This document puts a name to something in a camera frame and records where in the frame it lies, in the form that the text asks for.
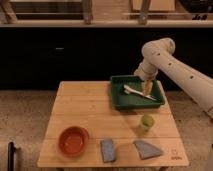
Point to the beige wooden gripper finger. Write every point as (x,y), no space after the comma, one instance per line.
(147,87)

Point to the white brush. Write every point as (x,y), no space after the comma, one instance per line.
(128,90)

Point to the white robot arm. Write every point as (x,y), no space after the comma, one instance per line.
(158,55)

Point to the green plastic tray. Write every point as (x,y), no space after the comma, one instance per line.
(125,93)

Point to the green cup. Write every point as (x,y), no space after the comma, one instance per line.
(146,122)

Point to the wooden folding table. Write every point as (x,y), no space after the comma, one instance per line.
(88,104)

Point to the blue grey folded cloth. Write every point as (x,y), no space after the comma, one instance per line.
(147,150)

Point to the blue rectangular sponge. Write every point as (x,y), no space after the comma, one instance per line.
(107,150)

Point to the orange bowl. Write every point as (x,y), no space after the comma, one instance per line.
(72,141)

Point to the black chair back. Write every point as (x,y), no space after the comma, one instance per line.
(11,152)

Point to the wooden shelf rail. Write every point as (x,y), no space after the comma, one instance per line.
(106,13)

